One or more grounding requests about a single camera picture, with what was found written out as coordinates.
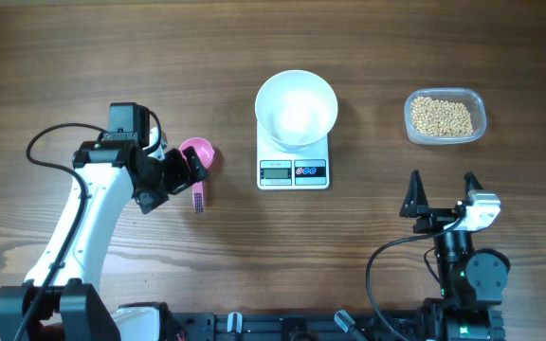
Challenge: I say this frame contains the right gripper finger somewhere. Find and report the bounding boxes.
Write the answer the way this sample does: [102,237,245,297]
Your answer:
[399,170,429,218]
[464,171,483,194]

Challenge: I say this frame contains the pink plastic scoop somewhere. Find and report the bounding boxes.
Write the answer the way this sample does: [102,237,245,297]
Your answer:
[180,137,215,213]

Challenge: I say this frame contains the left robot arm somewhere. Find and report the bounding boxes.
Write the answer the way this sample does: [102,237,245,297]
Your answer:
[0,102,211,340]

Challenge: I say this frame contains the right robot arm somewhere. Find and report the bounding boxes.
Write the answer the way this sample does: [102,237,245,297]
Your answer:
[400,170,511,340]

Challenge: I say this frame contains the white digital kitchen scale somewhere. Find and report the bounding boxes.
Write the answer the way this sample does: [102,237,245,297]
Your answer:
[256,123,331,190]

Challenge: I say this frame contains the white bowl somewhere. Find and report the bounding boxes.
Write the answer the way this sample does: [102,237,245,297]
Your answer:
[254,70,338,150]

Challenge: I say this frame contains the soybeans in container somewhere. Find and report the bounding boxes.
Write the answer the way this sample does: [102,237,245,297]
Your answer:
[410,97,473,137]

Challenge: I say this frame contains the clear plastic container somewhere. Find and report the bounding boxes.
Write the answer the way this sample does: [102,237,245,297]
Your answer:
[404,87,487,145]

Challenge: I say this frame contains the right black cable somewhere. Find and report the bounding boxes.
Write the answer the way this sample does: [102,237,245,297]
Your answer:
[365,217,466,341]

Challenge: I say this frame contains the black cable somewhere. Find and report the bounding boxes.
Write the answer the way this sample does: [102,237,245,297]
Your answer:
[11,122,113,341]
[365,217,466,341]

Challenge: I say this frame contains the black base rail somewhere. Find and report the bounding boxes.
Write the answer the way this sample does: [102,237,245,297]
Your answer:
[163,307,506,341]

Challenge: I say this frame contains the left black cable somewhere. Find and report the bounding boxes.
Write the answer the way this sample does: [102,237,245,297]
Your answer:
[11,122,113,341]

